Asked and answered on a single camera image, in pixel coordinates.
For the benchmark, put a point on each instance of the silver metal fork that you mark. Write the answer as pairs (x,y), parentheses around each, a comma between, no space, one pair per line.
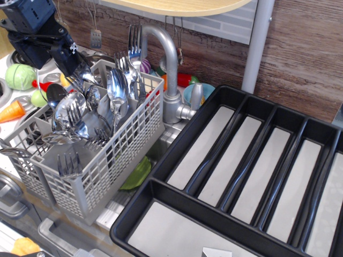
(81,74)

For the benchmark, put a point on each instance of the black stove coil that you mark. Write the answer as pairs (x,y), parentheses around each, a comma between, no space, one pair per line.
(17,58)

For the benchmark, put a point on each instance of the grey plastic cutlery basket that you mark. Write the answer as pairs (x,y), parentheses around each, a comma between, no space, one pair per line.
(104,170)

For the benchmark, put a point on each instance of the tall silver fork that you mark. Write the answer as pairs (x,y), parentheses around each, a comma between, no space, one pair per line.
(135,57)

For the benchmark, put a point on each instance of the grey metal pole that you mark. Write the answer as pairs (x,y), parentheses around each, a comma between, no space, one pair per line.
(263,18)

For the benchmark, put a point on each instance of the green toy apple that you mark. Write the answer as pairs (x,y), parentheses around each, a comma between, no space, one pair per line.
(39,98)

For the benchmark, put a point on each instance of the red toy piece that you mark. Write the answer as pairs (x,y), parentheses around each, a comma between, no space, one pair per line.
(42,85)

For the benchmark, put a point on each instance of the green toy leaf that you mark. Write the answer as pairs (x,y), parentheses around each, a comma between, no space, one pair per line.
(138,175)

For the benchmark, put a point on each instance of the hanging metal spatula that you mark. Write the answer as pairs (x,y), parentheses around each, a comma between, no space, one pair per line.
(95,33)

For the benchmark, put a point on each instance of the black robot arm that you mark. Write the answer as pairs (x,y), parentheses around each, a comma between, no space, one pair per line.
(28,16)

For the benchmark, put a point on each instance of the silver fork beside spoon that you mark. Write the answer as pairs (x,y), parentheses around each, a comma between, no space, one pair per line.
(122,63)

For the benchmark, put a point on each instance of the orange toy at corner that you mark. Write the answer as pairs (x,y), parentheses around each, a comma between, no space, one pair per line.
(25,246)

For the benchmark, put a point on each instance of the light blue toy cup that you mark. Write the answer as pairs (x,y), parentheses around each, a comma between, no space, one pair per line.
(197,93)

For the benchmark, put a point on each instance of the silver fork middle basket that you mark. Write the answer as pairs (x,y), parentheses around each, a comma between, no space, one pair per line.
(98,141)

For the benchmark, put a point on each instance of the purple toy onion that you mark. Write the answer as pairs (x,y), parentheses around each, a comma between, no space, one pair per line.
(145,66)

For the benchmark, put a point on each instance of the black cutlery tray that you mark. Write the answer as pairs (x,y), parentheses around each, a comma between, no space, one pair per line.
(245,176)

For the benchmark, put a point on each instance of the dark silver spoon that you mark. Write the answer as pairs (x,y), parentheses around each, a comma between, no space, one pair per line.
(55,93)

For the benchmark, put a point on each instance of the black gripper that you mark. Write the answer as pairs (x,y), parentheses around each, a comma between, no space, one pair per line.
(51,41)

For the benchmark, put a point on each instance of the light wooden shelf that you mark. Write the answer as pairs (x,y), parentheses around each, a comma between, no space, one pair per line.
(183,8)

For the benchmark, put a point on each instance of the silver toy faucet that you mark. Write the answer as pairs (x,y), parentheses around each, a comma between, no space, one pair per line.
(173,109)

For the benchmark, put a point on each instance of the large silver spoon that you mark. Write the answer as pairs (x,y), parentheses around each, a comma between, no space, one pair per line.
(117,91)

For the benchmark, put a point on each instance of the red toy pepper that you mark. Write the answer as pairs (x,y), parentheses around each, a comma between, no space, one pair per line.
(185,80)

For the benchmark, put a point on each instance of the big silver serving spoon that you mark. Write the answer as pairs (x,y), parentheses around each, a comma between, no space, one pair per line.
(68,112)

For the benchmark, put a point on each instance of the orange toy carrot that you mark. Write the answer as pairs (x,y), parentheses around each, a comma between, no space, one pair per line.
(13,111)

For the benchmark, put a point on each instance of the green toy cabbage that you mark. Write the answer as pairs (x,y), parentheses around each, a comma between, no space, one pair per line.
(20,77)

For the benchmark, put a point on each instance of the yellow toy fruit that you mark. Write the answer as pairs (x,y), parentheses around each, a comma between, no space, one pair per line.
(65,81)

